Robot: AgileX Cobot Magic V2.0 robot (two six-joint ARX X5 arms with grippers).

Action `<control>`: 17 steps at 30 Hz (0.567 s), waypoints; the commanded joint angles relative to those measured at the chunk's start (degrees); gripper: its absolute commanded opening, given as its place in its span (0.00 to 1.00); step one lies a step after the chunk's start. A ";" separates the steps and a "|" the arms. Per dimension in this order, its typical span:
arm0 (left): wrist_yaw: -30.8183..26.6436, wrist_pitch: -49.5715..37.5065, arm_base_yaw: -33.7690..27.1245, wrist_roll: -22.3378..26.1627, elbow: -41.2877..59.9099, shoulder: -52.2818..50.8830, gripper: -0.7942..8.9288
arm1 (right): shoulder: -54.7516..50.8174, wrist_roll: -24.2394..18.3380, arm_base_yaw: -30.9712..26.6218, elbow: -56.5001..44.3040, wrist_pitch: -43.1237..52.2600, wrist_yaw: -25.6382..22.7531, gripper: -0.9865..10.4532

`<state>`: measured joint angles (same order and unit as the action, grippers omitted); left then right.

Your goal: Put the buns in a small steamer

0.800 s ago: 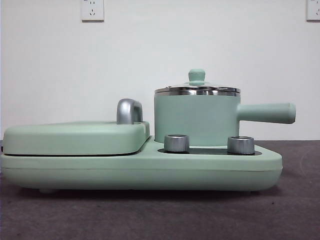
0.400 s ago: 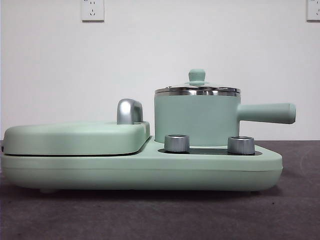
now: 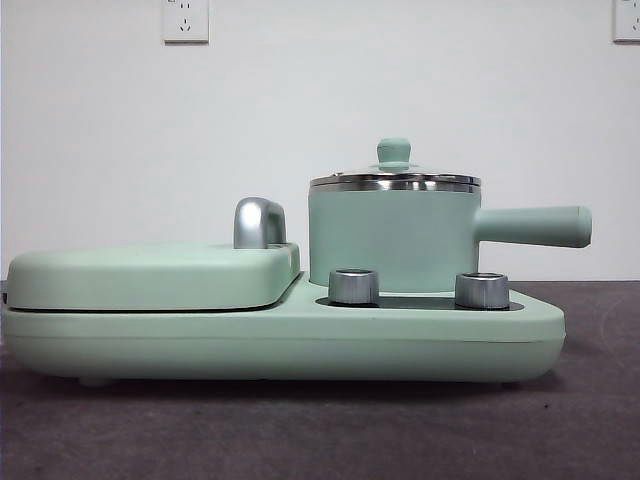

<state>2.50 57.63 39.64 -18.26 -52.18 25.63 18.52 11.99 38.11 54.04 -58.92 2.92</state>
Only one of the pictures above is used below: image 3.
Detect mint green handled pot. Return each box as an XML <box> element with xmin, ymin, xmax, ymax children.
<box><xmin>308</xmin><ymin>180</ymin><xmax>594</xmax><ymax>296</ymax></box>

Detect mint green breakfast machine base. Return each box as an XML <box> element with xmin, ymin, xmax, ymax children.
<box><xmin>2</xmin><ymin>272</ymin><xmax>567</xmax><ymax>389</ymax></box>

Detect silver griddle lid handle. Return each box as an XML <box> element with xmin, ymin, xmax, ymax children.
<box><xmin>233</xmin><ymin>197</ymin><xmax>288</xmax><ymax>250</ymax></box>

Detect mint green griddle lid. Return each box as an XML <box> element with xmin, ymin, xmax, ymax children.
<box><xmin>7</xmin><ymin>241</ymin><xmax>304</xmax><ymax>312</ymax></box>

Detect silver control knob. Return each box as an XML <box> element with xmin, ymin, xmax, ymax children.
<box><xmin>328</xmin><ymin>268</ymin><xmax>380</xmax><ymax>305</ymax></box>
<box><xmin>454</xmin><ymin>271</ymin><xmax>512</xmax><ymax>309</ymax></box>

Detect white wall socket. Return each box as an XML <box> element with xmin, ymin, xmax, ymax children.
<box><xmin>162</xmin><ymin>0</ymin><xmax>210</xmax><ymax>44</ymax></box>
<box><xmin>613</xmin><ymin>0</ymin><xmax>640</xmax><ymax>43</ymax></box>

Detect glass pot lid green knob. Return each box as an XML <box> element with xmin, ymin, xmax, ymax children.
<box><xmin>308</xmin><ymin>138</ymin><xmax>483</xmax><ymax>194</ymax></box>

